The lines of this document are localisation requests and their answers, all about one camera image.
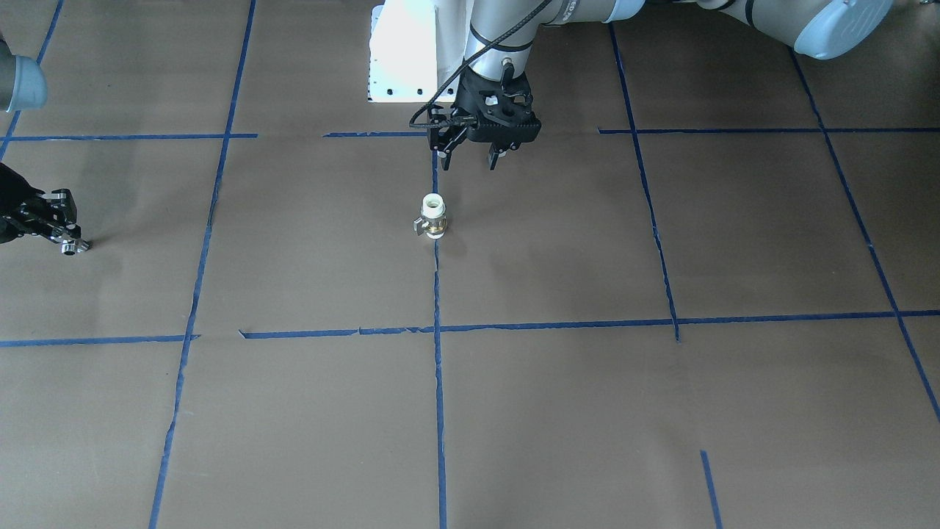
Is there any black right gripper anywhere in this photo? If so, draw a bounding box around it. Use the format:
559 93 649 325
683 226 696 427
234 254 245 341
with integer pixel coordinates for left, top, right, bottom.
1 163 82 246

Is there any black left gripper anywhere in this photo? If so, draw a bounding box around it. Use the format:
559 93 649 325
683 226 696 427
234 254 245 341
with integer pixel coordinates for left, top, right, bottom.
429 118 543 170

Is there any chrome tee pipe fitting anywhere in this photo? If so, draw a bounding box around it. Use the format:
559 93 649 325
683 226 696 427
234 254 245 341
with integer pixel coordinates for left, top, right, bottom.
60 238 92 256

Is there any white brass PPR valve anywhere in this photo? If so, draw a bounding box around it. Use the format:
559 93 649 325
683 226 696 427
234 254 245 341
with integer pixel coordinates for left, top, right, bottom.
413 193 449 240

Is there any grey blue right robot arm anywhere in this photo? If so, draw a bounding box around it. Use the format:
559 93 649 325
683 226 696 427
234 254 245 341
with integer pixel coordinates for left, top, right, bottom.
1 40 91 256

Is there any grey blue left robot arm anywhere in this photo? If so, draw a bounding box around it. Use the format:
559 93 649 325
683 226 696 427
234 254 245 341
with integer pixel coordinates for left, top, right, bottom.
409 1 892 170

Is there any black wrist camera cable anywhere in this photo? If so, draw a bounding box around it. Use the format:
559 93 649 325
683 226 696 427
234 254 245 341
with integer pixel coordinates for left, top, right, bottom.
409 0 552 133

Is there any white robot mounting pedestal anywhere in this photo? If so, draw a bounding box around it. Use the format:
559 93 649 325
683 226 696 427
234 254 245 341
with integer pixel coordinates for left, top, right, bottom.
367 1 474 104

